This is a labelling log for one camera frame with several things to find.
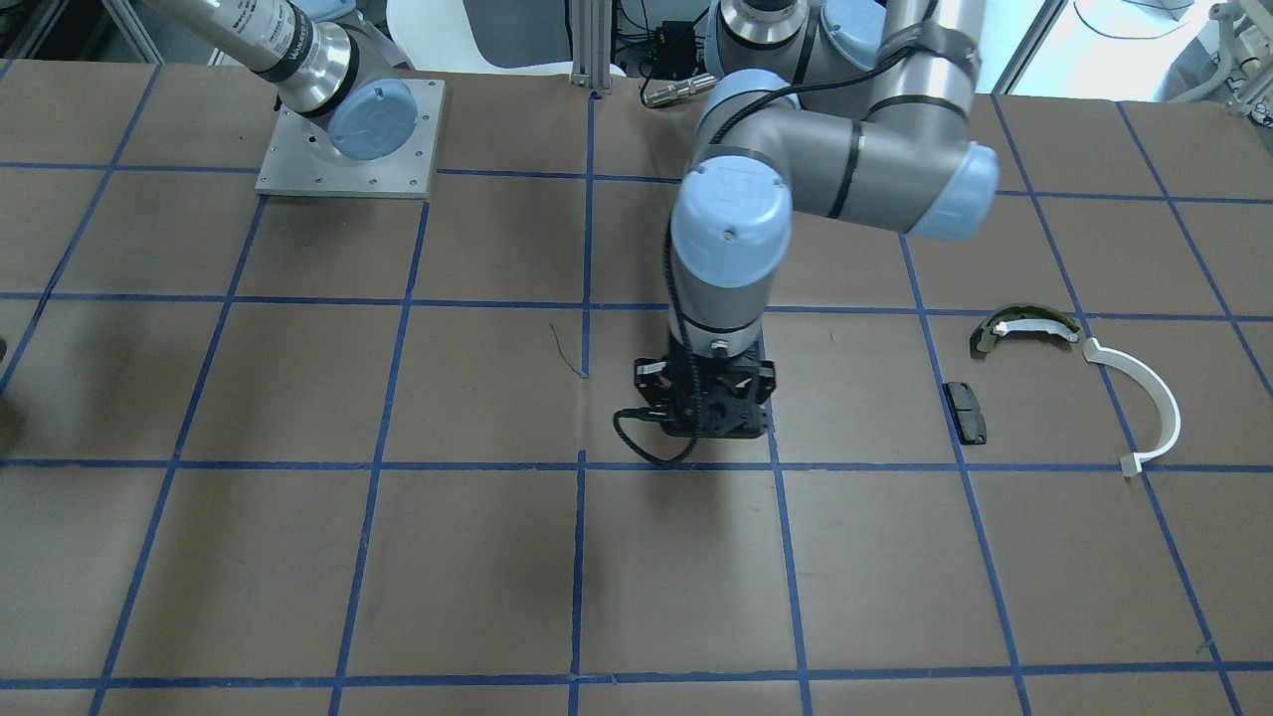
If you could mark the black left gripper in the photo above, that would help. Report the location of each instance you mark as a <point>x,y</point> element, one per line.
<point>647,379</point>

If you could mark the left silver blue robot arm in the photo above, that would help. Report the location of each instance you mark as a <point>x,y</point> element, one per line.
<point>855,111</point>

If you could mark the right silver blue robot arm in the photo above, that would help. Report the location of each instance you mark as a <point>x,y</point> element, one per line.
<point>327,63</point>

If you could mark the dark grey brake pad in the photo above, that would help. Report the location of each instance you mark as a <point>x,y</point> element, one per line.
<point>966,412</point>

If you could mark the green curved brake shoe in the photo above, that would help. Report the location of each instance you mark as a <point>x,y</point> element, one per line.
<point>1022,318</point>

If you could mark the aluminium frame post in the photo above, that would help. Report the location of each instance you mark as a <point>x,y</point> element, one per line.
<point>590,32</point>

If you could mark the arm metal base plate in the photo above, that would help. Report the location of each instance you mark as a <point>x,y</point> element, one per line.
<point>380,143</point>

